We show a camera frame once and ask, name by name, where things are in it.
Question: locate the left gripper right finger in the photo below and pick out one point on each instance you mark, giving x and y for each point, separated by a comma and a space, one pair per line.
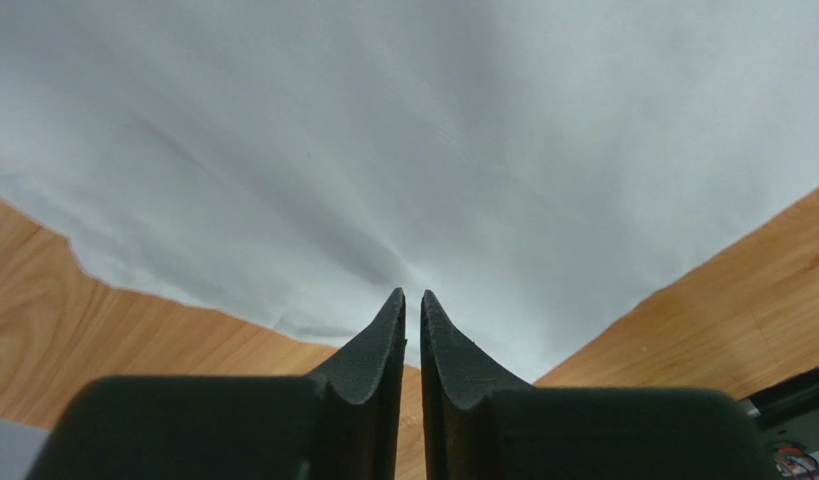
481, 421

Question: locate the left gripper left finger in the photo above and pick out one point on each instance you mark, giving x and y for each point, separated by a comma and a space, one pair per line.
338, 421

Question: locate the white long sleeve shirt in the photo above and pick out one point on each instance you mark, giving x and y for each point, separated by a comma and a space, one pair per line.
542, 166

